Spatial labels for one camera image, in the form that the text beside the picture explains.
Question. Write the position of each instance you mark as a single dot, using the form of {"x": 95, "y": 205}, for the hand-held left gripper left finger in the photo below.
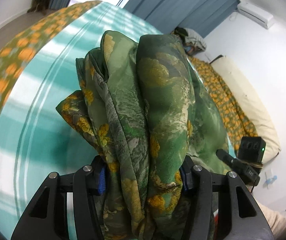
{"x": 100, "y": 177}

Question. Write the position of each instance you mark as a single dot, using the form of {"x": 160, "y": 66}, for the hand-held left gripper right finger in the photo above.
{"x": 185, "y": 180}

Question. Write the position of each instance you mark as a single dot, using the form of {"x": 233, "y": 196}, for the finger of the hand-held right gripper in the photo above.
{"x": 224, "y": 156}

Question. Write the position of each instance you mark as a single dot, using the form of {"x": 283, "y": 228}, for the green landscape print padded jacket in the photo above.
{"x": 153, "y": 110}

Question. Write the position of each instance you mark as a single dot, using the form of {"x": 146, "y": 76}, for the person's right forearm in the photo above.
{"x": 272, "y": 217}

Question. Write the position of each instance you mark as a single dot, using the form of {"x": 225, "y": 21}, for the pile of mixed clothes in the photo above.
{"x": 190, "y": 38}

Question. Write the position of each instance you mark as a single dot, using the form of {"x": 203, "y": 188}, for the cream pillow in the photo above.
{"x": 247, "y": 95}

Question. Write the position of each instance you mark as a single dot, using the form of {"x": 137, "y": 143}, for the teal white plaid blanket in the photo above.
{"x": 43, "y": 120}

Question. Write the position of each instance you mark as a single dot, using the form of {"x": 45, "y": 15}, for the white air conditioner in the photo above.
{"x": 256, "y": 13}

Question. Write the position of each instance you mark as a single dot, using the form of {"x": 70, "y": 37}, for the orange floral green bed sheet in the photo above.
{"x": 15, "y": 55}

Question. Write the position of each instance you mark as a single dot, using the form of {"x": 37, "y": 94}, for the wide blue curtain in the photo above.
{"x": 178, "y": 5}

